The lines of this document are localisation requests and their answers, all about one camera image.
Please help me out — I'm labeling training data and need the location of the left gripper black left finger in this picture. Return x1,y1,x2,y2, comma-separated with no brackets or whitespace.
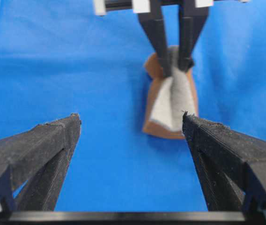
0,113,81,211

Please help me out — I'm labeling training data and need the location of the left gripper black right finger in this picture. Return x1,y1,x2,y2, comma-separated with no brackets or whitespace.
182,112,266,224

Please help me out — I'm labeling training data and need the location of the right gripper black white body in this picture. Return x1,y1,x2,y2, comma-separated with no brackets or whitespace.
93,0,248,16

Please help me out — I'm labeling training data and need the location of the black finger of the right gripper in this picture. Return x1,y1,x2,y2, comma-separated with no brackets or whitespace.
177,0,209,71
138,0,171,77

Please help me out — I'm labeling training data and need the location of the brown and white sponge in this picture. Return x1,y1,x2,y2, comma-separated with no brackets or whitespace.
142,45,198,139

